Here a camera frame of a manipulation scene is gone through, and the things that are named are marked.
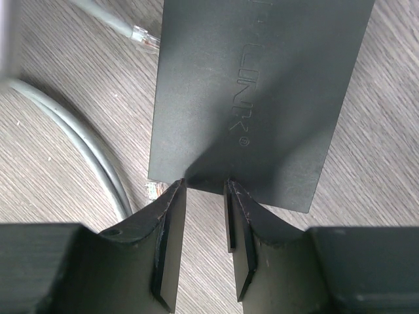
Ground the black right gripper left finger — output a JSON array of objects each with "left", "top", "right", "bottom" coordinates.
[{"left": 1, "top": 180, "right": 187, "bottom": 313}]

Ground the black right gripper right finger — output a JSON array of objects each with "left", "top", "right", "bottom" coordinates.
[{"left": 224, "top": 180, "right": 418, "bottom": 313}]

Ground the grey ethernet cable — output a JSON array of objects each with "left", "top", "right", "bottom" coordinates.
[{"left": 0, "top": 0, "right": 164, "bottom": 223}]

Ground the black network switch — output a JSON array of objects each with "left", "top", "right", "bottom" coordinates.
[{"left": 148, "top": 0, "right": 374, "bottom": 213}]

